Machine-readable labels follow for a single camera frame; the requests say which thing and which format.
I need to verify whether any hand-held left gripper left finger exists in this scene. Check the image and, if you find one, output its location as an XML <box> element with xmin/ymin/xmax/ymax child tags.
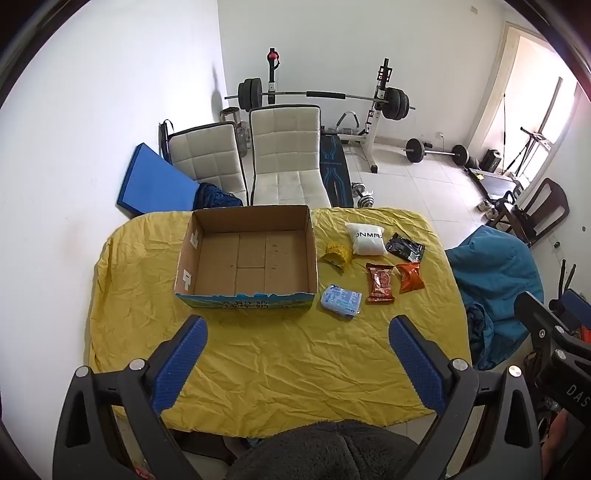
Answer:
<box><xmin>52</xmin><ymin>315</ymin><xmax>208</xmax><ymax>480</ymax></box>

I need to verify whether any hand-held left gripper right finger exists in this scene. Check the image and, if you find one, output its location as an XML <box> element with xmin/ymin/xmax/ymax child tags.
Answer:
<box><xmin>389</xmin><ymin>315</ymin><xmax>543</xmax><ymax>480</ymax></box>

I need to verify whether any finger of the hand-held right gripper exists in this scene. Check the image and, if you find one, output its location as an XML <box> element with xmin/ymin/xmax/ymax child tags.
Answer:
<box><xmin>514</xmin><ymin>291</ymin><xmax>573</xmax><ymax>370</ymax></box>
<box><xmin>549</xmin><ymin>288</ymin><xmax>591</xmax><ymax>344</ymax></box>

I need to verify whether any orange snack packet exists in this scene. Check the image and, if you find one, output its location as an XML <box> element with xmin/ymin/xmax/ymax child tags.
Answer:
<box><xmin>396</xmin><ymin>261</ymin><xmax>424</xmax><ymax>294</ymax></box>

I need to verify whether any red floral wipes packet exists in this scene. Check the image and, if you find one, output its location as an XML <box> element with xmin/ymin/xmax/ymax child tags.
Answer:
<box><xmin>366</xmin><ymin>263</ymin><xmax>398</xmax><ymax>304</ymax></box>

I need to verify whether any light blue tissue pack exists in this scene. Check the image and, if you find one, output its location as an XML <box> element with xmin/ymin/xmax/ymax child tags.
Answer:
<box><xmin>320</xmin><ymin>284</ymin><xmax>363</xmax><ymax>319</ymax></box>

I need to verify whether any black foil packet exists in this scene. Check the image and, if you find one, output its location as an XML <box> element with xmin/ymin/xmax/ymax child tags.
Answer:
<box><xmin>385</xmin><ymin>233</ymin><xmax>426</xmax><ymax>263</ymax></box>

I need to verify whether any cardboard box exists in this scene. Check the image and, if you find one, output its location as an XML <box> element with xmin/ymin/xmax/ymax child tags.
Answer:
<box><xmin>174</xmin><ymin>204</ymin><xmax>319</xmax><ymax>311</ymax></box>

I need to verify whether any white zip pouch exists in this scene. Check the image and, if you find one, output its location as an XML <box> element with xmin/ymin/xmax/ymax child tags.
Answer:
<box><xmin>345</xmin><ymin>222</ymin><xmax>387</xmax><ymax>256</ymax></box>

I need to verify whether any small yellow packet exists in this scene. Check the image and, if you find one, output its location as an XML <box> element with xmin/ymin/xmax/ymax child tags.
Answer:
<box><xmin>322</xmin><ymin>244</ymin><xmax>354</xmax><ymax>269</ymax></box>

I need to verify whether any teal beanbag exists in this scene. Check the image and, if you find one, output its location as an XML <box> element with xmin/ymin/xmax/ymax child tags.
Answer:
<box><xmin>444</xmin><ymin>226</ymin><xmax>544</xmax><ymax>370</ymax></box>

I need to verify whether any yellow tablecloth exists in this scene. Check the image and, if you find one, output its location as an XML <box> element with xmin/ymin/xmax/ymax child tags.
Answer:
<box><xmin>84</xmin><ymin>208</ymin><xmax>472</xmax><ymax>437</ymax></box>

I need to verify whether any dark wooden chair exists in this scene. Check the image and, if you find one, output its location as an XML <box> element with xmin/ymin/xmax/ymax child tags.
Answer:
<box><xmin>489</xmin><ymin>178</ymin><xmax>570</xmax><ymax>247</ymax></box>

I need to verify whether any grey fleece clothing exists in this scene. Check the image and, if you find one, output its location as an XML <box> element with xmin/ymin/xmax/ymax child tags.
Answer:
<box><xmin>226</xmin><ymin>419</ymin><xmax>421</xmax><ymax>480</ymax></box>

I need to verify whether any dark blue quilted cloth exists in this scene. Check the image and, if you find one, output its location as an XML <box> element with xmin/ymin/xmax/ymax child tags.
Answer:
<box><xmin>193</xmin><ymin>183</ymin><xmax>244</xmax><ymax>210</ymax></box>

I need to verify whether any black tripod stand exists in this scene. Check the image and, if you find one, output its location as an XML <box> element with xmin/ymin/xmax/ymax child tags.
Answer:
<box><xmin>503</xmin><ymin>126</ymin><xmax>555</xmax><ymax>178</ymax></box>

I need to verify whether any chrome dumbbell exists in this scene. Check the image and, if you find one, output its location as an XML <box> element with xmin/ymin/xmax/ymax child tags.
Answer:
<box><xmin>351</xmin><ymin>183</ymin><xmax>377</xmax><ymax>206</ymax></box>

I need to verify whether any blue foam mat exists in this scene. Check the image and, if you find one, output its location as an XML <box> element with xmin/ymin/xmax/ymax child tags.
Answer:
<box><xmin>115</xmin><ymin>144</ymin><xmax>201</xmax><ymax>217</ymax></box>

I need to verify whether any small white padded chair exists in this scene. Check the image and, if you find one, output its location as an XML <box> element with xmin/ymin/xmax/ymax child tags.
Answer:
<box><xmin>167</xmin><ymin>122</ymin><xmax>247</xmax><ymax>206</ymax></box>

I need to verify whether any short barbell with black plates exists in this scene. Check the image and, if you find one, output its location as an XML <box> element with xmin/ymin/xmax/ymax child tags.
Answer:
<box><xmin>403</xmin><ymin>137</ymin><xmax>469</xmax><ymax>166</ymax></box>

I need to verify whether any black weight bench pad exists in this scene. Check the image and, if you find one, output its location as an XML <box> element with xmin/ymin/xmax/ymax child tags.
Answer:
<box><xmin>320</xmin><ymin>134</ymin><xmax>354</xmax><ymax>207</ymax></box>

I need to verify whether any white weight bench rack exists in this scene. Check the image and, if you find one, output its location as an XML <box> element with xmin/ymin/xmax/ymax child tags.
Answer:
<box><xmin>265</xmin><ymin>46</ymin><xmax>399</xmax><ymax>175</ymax></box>

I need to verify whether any large white padded chair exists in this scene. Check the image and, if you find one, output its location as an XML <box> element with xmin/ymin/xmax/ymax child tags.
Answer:
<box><xmin>249</xmin><ymin>104</ymin><xmax>332</xmax><ymax>208</ymax></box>

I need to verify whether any long barbell with black plates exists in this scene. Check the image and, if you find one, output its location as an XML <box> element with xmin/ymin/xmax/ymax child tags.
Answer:
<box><xmin>225</xmin><ymin>78</ymin><xmax>415</xmax><ymax>121</ymax></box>

